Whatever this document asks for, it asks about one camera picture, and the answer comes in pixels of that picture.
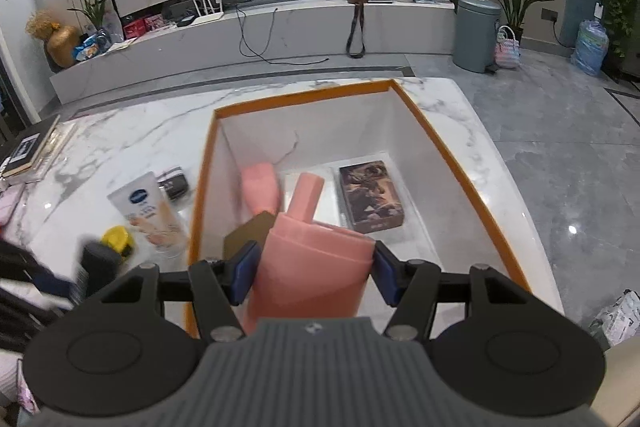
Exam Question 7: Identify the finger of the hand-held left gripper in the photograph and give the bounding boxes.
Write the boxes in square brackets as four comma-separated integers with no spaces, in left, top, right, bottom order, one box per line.
[30,267,83,303]

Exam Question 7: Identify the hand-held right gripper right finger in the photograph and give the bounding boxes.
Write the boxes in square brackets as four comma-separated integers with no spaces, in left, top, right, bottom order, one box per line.
[371,239,528,342]

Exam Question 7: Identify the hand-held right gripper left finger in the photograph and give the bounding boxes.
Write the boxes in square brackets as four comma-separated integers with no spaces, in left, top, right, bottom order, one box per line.
[100,239,262,342]

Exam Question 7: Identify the brown cardboard box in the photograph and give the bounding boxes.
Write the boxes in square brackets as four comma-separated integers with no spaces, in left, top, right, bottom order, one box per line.
[223,212,276,265]

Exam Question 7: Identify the dark blue bottle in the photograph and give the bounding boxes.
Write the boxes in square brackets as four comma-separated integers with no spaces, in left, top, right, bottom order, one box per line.
[75,241,126,305]

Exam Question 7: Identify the pink tumbler with spout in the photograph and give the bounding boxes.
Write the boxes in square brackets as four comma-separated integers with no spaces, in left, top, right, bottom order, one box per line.
[242,172,376,333]

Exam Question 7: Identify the dark printed card box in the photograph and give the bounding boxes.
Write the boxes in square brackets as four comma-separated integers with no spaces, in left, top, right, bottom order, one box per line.
[338,160,407,234]

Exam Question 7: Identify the orange cardboard storage box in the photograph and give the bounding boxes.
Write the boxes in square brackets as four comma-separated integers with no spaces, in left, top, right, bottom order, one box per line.
[182,78,533,340]

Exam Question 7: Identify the pink patterned cloth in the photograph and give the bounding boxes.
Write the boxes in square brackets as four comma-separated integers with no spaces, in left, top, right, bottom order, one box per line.
[0,352,41,427]

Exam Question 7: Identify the yellow tape measure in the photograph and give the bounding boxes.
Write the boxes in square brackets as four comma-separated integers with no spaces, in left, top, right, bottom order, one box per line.
[101,225,138,258]

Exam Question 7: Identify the white lotion tube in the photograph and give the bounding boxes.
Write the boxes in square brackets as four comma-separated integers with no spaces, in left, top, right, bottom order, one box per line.
[106,172,193,258]

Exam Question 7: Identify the dark hardcover book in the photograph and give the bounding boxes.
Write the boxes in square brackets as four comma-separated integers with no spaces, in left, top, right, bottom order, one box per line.
[0,114,61,178]

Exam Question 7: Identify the marble television console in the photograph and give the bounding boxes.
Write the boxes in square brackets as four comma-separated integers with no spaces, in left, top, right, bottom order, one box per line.
[49,0,458,105]

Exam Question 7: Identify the white printed plastic bag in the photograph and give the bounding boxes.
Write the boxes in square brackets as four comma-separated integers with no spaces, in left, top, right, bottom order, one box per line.
[590,289,640,348]

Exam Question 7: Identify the gold vase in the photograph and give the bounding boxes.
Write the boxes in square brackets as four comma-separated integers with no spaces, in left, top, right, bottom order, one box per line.
[46,26,81,68]

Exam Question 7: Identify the blue snack packets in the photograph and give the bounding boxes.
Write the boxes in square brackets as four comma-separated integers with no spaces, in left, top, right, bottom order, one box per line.
[74,32,112,60]

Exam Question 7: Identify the pastel woven bag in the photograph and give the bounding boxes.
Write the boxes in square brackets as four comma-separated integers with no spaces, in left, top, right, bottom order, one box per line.
[495,25,522,70]

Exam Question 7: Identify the grey trash can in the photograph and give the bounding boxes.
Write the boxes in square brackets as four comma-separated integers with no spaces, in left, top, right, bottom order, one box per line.
[452,0,503,74]

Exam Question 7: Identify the white router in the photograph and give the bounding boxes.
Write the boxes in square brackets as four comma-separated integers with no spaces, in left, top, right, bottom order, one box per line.
[190,0,226,26]

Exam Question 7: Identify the dried yellow flowers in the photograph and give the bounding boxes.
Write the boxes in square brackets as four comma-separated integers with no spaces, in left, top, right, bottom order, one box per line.
[25,9,61,40]

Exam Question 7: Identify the red box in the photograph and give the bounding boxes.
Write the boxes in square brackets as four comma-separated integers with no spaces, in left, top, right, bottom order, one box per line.
[122,18,148,40]

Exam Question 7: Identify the green plant in glass vase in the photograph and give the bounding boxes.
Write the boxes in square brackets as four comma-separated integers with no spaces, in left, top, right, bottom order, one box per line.
[67,0,123,45]

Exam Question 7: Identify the blue water jug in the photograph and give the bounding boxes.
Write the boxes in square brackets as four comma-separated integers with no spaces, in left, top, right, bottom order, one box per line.
[571,19,610,76]

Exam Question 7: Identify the black cable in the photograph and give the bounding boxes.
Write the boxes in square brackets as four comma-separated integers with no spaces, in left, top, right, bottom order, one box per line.
[235,4,331,64]

